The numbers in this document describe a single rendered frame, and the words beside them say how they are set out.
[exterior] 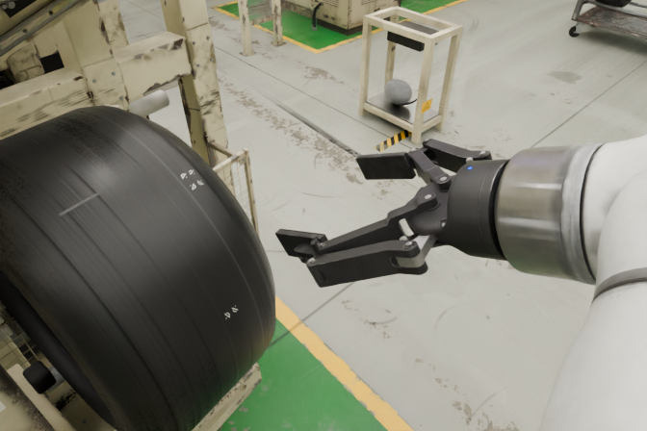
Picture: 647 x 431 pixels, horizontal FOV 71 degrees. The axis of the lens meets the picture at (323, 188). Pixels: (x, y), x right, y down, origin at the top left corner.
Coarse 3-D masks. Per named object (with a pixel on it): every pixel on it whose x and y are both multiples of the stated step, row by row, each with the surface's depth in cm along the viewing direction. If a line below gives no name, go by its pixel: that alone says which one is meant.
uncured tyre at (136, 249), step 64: (64, 128) 70; (128, 128) 70; (0, 192) 59; (64, 192) 60; (128, 192) 63; (192, 192) 67; (0, 256) 59; (64, 256) 56; (128, 256) 60; (192, 256) 64; (256, 256) 73; (64, 320) 57; (128, 320) 58; (192, 320) 64; (256, 320) 74; (128, 384) 60; (192, 384) 66
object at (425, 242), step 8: (400, 240) 34; (416, 240) 35; (424, 240) 34; (432, 240) 35; (424, 248) 34; (416, 256) 33; (424, 256) 34; (400, 264) 34; (408, 264) 34; (416, 264) 33
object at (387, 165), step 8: (400, 152) 48; (360, 160) 52; (368, 160) 51; (376, 160) 50; (384, 160) 49; (392, 160) 48; (400, 160) 47; (408, 160) 47; (360, 168) 53; (368, 168) 52; (376, 168) 51; (384, 168) 50; (392, 168) 49; (400, 168) 48; (408, 168) 47; (368, 176) 52; (376, 176) 52; (384, 176) 51; (392, 176) 50; (400, 176) 49; (408, 176) 48
